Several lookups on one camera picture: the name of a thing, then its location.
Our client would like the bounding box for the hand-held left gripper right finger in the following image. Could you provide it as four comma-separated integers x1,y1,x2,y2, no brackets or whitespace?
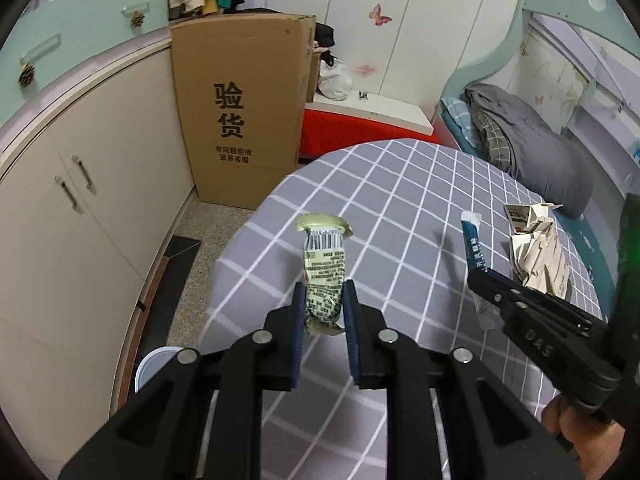
341,279,587,480

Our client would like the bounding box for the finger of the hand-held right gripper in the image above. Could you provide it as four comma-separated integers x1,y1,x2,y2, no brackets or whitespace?
485,269,606,328
467,271,589,337

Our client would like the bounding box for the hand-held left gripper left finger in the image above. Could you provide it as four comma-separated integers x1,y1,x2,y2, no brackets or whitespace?
59,281,308,480

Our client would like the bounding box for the blue and white stick packet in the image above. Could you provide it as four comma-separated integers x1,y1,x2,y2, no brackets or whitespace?
460,210,497,331

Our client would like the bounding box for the pale green barcode wrapper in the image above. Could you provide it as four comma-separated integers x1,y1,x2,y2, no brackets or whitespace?
294,212,354,337

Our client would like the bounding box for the white plastic bin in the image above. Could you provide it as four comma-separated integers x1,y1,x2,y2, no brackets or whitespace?
135,345,185,398

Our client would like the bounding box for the person's right hand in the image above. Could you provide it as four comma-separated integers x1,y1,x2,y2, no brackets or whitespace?
541,394,628,466

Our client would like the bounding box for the crumpled beige paper bag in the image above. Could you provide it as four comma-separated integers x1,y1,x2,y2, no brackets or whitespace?
504,201,575,302

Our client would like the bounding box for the grey checked tablecloth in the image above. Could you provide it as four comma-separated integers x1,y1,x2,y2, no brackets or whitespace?
200,139,608,480

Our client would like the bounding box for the grey pillow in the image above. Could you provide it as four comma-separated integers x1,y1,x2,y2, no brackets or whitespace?
464,84,597,219

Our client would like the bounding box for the checked blanket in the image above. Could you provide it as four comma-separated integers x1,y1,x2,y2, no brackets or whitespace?
471,109,515,167

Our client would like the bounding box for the red platform with white top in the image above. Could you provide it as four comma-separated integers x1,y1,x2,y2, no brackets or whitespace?
299,95,441,161

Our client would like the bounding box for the white bedside shelf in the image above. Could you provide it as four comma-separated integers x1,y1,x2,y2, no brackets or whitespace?
562,0,640,201

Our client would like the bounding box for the beige cabinet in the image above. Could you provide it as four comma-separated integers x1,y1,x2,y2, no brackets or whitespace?
0,35,197,411

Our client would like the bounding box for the white plastic bag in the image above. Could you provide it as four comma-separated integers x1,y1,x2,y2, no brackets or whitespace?
317,57,353,102

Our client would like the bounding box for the large cardboard box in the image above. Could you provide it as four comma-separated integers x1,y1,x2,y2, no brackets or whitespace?
169,13,317,211

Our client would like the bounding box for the black clothes pile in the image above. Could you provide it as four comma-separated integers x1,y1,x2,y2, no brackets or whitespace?
314,23,337,52

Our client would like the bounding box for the teal framed bed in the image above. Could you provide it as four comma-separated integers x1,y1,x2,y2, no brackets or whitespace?
432,0,640,321

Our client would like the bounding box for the teal drawer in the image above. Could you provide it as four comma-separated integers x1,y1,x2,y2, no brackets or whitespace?
0,5,91,111
75,0,172,46

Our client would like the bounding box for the metal cabinet handle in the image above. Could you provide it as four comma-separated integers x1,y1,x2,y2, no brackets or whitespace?
54,176,78,211
71,155,96,191

